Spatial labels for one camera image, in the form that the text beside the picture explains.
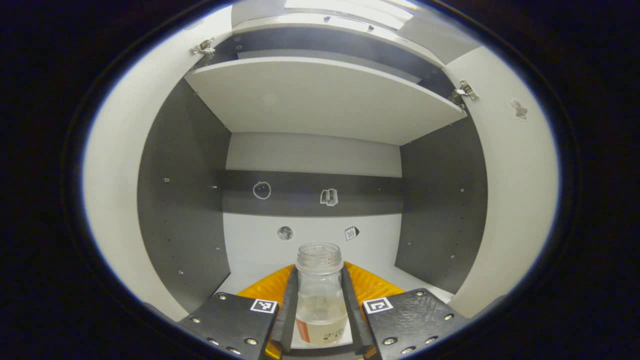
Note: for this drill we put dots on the white cabinet door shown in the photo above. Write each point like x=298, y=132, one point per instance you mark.
x=120, y=175
x=520, y=200

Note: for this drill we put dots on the grey white cabinet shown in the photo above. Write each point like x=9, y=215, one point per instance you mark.
x=185, y=200

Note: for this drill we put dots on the white cabinet shelf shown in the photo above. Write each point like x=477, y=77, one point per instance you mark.
x=240, y=282
x=320, y=100

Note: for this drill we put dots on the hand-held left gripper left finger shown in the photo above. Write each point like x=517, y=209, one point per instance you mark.
x=289, y=310

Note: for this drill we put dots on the clear plastic bottle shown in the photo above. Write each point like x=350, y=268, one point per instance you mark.
x=320, y=300

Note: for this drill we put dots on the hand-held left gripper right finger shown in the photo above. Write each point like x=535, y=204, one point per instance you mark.
x=352, y=310

